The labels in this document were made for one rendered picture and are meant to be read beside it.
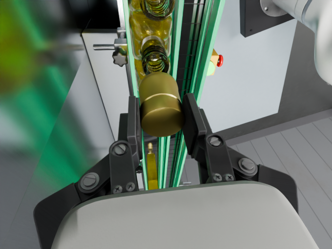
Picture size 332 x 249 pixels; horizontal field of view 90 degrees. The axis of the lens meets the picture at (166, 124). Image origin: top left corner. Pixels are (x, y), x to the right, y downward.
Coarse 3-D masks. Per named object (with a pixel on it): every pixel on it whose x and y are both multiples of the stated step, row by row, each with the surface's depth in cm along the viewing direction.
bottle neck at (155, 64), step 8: (144, 40) 20; (152, 40) 19; (160, 40) 20; (144, 48) 19; (152, 48) 18; (160, 48) 18; (144, 56) 18; (152, 56) 17; (160, 56) 17; (144, 64) 17; (152, 64) 20; (160, 64) 20; (168, 64) 18; (144, 72) 18; (152, 72) 19
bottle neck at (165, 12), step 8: (144, 0) 13; (160, 0) 17; (168, 0) 14; (144, 8) 14; (152, 8) 15; (160, 8) 15; (168, 8) 14; (152, 16) 14; (160, 16) 14; (168, 16) 15
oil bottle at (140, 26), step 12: (132, 12) 21; (132, 24) 20; (144, 24) 20; (156, 24) 20; (168, 24) 20; (132, 36) 21; (144, 36) 20; (168, 36) 21; (132, 48) 22; (168, 48) 22
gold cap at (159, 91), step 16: (144, 80) 14; (160, 80) 13; (144, 96) 13; (160, 96) 12; (176, 96) 13; (144, 112) 12; (160, 112) 11; (176, 112) 12; (144, 128) 13; (160, 128) 13; (176, 128) 13
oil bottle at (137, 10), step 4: (128, 0) 18; (132, 0) 18; (136, 0) 18; (152, 0) 20; (128, 4) 19; (132, 4) 18; (136, 4) 18; (132, 8) 19; (136, 8) 18; (140, 8) 18; (136, 12) 19; (140, 12) 19
